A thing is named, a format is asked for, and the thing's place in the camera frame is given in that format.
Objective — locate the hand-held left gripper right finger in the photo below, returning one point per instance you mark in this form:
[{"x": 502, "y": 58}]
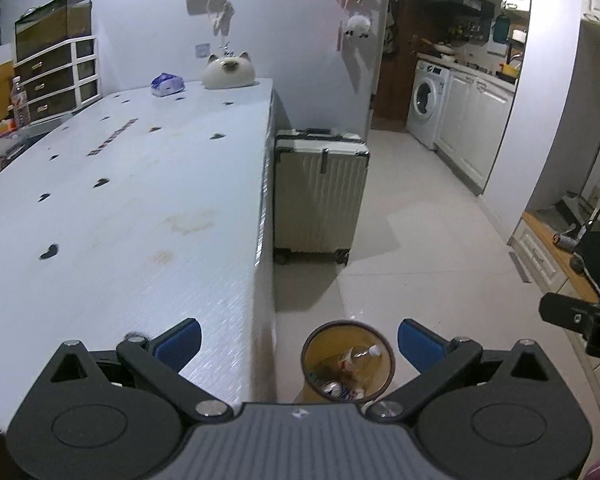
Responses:
[{"x": 421, "y": 345}]

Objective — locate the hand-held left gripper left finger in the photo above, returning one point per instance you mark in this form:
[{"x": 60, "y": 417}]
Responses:
[{"x": 179, "y": 342}]

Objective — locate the clear plastic bottle red label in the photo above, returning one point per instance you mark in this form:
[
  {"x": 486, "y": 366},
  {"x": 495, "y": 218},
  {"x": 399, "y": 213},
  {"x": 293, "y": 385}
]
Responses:
[{"x": 360, "y": 357}]

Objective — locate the brown rimmed trash bin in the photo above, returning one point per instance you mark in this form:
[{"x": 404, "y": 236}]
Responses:
[{"x": 320, "y": 350}]

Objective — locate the low white cabinet wooden top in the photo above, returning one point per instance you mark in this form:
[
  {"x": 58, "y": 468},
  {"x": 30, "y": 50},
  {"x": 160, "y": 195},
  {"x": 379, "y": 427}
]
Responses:
[{"x": 535, "y": 252}]

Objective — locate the thread spool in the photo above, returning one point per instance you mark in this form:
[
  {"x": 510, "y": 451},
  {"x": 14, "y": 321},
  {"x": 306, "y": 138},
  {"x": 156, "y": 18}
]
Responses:
[{"x": 564, "y": 241}]

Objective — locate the embossed foil table cover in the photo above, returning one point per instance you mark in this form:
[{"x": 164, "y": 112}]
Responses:
[{"x": 130, "y": 210}]

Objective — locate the cream ribbed suitcase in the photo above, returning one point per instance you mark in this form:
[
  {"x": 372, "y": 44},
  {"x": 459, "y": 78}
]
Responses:
[{"x": 320, "y": 200}]

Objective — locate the white kitchen base cabinet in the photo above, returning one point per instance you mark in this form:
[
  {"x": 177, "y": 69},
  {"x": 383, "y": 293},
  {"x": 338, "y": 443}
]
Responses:
[{"x": 472, "y": 125}]

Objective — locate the white washing machine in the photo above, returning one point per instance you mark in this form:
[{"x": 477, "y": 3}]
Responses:
[{"x": 427, "y": 102}]

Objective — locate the yellow pot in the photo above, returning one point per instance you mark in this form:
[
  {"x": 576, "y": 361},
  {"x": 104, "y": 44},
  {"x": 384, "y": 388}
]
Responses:
[{"x": 509, "y": 70}]

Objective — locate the clear plastic storage box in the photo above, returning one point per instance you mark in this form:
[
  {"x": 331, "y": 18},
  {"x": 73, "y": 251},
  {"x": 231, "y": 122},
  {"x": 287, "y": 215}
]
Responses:
[{"x": 0, "y": 157}]

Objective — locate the blue white tissue pack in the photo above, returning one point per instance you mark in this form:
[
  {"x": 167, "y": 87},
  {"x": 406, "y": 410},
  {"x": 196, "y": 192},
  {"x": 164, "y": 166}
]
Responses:
[{"x": 167, "y": 85}]

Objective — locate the brown wooden door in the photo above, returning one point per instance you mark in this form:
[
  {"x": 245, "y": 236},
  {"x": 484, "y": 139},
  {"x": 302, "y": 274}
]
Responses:
[{"x": 397, "y": 85}]

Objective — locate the cream cat-shaped ornament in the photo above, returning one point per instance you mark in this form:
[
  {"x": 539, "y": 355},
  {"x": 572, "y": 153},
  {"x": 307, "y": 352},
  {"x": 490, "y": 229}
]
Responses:
[{"x": 227, "y": 72}]

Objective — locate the tall plastic bottle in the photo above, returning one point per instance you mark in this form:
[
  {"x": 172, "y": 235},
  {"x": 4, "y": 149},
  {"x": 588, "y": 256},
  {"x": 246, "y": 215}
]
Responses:
[{"x": 19, "y": 105}]

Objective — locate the teal hanging kitchen item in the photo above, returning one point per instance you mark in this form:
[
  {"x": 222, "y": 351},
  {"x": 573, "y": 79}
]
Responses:
[{"x": 501, "y": 29}]

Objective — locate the white sheep plush toy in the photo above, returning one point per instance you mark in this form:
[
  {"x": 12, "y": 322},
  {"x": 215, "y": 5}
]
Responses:
[{"x": 357, "y": 26}]

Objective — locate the black range hood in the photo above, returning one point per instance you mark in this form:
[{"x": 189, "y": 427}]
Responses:
[{"x": 460, "y": 2}]

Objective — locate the glass fish tank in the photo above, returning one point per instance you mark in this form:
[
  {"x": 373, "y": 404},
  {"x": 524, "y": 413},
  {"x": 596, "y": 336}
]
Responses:
[{"x": 50, "y": 22}]

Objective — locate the white frame drawer unit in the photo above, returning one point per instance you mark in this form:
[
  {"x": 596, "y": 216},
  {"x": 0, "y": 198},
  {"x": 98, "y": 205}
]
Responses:
[{"x": 55, "y": 85}]

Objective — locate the wall socket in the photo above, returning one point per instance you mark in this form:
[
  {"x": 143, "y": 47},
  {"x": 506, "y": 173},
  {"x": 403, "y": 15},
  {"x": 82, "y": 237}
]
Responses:
[{"x": 203, "y": 50}]

